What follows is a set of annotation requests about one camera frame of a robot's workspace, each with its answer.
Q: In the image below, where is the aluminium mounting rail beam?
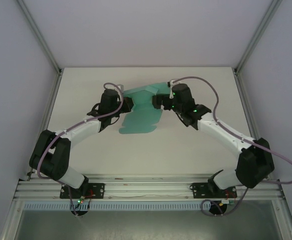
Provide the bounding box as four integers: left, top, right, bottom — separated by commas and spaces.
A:
13, 174, 285, 201

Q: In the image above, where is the aluminium table side rail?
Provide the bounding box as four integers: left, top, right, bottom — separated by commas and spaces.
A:
25, 71, 63, 181
233, 69, 271, 181

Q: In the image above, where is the black round cable grommet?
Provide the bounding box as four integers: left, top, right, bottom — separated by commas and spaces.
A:
70, 208, 89, 217
209, 201, 228, 216

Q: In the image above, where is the slotted grey cable duct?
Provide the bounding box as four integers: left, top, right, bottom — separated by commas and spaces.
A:
23, 202, 236, 211

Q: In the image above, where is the teal green cloth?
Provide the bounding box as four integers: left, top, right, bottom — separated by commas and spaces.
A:
118, 81, 173, 136

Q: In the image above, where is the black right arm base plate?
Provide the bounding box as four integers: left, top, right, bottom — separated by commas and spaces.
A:
190, 181, 237, 200

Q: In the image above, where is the aluminium lower frame beam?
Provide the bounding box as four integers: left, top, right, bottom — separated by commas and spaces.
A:
272, 199, 292, 240
0, 199, 24, 240

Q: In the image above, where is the aluminium frame post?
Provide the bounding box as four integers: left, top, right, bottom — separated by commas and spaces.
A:
15, 0, 63, 76
234, 0, 283, 76

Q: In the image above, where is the grey metal sheet panel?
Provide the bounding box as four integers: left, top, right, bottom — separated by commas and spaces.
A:
10, 208, 284, 240

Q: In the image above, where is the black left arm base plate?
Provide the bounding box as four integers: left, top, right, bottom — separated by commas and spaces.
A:
60, 182, 105, 200

